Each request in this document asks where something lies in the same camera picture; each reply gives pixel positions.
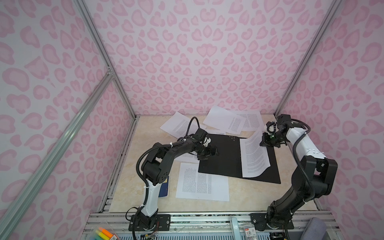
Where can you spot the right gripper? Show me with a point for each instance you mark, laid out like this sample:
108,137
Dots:
265,141

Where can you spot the highlighter marker pack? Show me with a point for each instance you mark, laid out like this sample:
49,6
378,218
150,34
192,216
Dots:
101,233

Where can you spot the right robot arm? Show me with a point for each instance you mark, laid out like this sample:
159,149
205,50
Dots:
313,178

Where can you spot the blue book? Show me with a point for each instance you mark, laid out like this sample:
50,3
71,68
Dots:
164,190

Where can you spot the orange and black folder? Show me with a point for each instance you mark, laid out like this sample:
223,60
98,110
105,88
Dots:
228,161

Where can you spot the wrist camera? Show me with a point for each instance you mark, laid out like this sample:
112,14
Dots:
202,137
279,125

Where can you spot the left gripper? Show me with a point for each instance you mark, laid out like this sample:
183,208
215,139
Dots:
209,153

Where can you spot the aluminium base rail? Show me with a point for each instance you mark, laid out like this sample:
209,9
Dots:
208,225

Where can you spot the small red label bag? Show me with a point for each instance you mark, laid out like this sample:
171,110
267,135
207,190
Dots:
250,232

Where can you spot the light blue handle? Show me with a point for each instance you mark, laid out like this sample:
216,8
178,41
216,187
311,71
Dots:
235,228

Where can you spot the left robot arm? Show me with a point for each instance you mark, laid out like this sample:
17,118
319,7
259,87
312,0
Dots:
154,166

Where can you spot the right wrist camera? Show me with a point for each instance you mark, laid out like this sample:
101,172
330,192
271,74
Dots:
279,125

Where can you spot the printed paper sheet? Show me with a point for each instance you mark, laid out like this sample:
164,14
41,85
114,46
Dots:
254,158
199,186

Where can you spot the grey cloth roll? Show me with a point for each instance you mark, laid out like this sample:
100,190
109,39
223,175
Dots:
315,230

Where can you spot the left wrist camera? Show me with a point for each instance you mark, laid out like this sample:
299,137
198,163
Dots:
202,137

